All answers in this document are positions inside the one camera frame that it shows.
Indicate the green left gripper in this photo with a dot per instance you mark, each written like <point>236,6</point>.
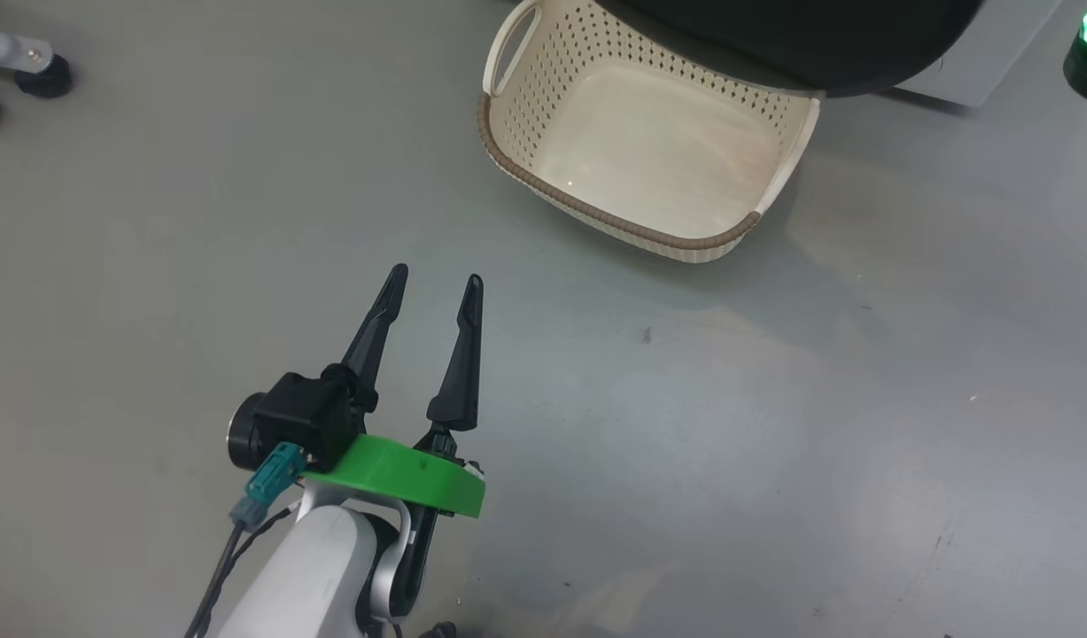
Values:
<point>401,470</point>

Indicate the round glass washing machine door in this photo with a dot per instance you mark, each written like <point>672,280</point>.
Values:
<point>773,35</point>

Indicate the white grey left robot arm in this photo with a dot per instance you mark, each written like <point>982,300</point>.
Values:
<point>322,567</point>

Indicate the cream perforated laundry basket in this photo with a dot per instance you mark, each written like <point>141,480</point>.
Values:
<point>649,151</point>

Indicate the white washing machine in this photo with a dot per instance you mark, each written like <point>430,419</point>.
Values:
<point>995,44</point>

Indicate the grey leg with black caster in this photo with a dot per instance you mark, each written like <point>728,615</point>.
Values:
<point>34,66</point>

